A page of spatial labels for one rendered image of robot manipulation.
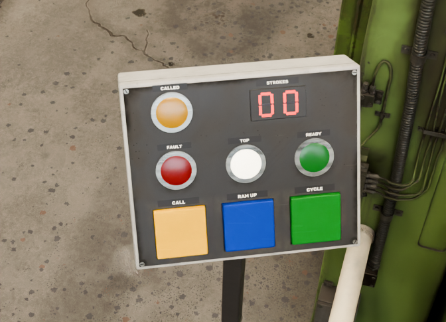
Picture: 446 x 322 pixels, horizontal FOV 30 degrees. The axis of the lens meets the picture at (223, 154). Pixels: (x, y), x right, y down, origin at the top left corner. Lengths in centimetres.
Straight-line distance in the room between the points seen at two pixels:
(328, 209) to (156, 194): 25
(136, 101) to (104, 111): 167
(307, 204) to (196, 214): 16
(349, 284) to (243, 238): 44
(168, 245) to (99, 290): 117
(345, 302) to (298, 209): 41
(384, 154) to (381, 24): 29
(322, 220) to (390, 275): 61
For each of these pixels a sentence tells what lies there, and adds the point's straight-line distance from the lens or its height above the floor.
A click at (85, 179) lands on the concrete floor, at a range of 262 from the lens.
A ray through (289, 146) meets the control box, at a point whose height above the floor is 111.
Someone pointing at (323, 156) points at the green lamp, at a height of 109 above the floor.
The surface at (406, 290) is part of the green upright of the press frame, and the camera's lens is 186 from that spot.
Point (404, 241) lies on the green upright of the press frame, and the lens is 173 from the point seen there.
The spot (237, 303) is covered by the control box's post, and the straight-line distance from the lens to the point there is 160.
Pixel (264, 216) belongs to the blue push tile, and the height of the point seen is 102.
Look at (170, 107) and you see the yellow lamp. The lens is 115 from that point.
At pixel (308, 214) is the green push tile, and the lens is 123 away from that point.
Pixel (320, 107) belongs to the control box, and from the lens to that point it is 119.
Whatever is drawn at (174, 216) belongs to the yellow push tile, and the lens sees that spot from 120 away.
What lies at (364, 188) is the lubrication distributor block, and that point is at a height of 78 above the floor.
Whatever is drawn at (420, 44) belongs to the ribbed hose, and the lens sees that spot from 134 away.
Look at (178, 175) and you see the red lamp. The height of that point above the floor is 108.
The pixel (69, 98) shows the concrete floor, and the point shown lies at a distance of 288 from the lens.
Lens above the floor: 198
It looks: 48 degrees down
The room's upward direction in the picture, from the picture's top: 2 degrees clockwise
